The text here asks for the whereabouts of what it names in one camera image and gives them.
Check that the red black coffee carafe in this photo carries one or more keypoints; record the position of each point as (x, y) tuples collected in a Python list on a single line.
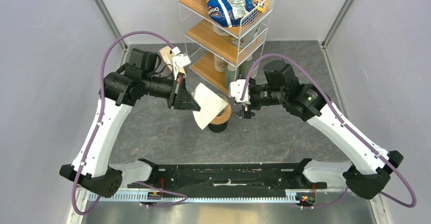
[(217, 128)]

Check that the grey green bottle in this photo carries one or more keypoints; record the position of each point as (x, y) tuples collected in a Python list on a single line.
[(230, 74), (245, 67)]

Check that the blue chip bag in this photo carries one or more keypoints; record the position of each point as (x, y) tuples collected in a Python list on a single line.
[(228, 13)]

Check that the white paper cup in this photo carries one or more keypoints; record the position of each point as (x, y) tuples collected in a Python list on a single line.
[(219, 64)]

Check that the wooden ring dripper holder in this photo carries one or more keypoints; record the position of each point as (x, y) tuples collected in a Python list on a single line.
[(223, 116)]

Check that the beige filter paper pack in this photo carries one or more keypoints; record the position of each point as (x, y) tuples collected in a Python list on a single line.
[(166, 55)]

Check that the orange snack packet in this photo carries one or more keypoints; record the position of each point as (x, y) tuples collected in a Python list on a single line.
[(261, 5)]

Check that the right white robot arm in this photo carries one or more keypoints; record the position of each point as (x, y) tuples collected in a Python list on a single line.
[(366, 173)]

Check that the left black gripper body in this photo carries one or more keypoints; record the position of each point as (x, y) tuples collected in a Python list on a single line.
[(160, 87)]

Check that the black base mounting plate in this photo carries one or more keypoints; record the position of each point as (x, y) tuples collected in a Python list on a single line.
[(235, 180)]

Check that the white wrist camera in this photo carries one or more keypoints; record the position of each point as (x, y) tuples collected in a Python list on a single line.
[(179, 61), (239, 92)]

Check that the white printed cup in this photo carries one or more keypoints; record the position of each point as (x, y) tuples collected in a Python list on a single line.
[(246, 39)]

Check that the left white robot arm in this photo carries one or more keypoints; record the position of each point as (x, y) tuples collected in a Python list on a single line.
[(90, 167)]

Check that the white wire shelf rack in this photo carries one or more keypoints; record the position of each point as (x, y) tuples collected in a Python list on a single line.
[(204, 38)]

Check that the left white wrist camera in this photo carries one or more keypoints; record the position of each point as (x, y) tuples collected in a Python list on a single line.
[(179, 61)]

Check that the white paper coffee filter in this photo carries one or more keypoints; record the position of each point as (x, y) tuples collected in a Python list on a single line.
[(210, 105)]

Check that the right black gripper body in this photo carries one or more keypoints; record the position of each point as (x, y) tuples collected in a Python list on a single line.
[(265, 96)]

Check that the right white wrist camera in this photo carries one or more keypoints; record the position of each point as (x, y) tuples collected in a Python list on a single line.
[(239, 92)]

